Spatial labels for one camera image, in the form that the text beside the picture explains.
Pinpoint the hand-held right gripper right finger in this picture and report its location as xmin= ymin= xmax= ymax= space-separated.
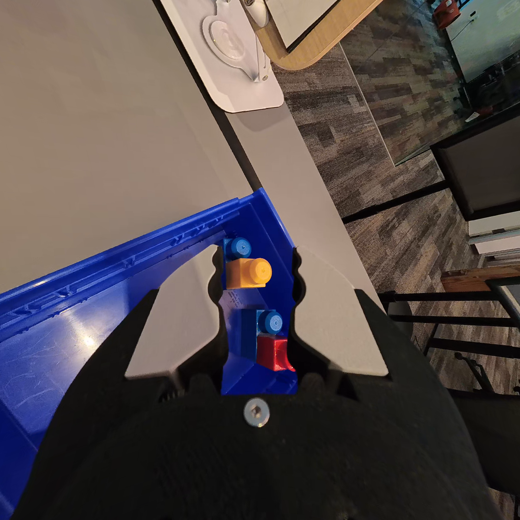
xmin=292 ymin=245 xmax=388 ymax=387

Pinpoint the white board stand base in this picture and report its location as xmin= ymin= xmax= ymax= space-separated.
xmin=160 ymin=0 xmax=285 ymax=113

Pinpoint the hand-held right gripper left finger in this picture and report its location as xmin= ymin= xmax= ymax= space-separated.
xmin=124 ymin=244 xmax=229 ymax=381

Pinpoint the black pole stand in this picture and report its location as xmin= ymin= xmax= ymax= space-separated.
xmin=386 ymin=301 xmax=520 ymax=327

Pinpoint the clear chair floor mat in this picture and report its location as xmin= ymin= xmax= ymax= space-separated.
xmin=339 ymin=0 xmax=520 ymax=167

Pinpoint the blue plastic bin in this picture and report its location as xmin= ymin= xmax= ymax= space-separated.
xmin=0 ymin=187 xmax=299 ymax=516

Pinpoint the yellow one-stud toy block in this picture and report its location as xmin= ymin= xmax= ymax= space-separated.
xmin=225 ymin=257 xmax=272 ymax=290

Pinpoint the wooden instruction board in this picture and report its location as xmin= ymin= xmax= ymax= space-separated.
xmin=256 ymin=0 xmax=384 ymax=70

